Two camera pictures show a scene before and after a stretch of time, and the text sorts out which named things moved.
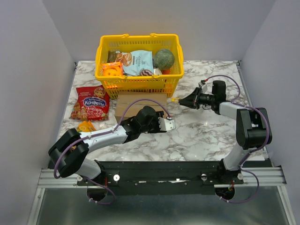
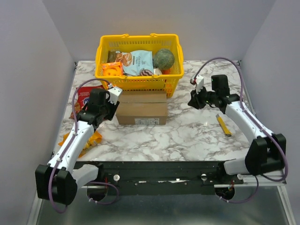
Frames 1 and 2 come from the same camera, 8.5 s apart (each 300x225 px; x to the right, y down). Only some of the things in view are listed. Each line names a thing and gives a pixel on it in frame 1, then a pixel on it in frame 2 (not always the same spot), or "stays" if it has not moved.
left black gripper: x=157 y=130 -> x=114 y=108
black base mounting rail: x=160 y=178 stays
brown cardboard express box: x=124 y=98 stays
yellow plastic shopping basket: x=139 y=63 stays
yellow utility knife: x=175 y=99 -> x=225 y=128
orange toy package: x=113 y=69 stays
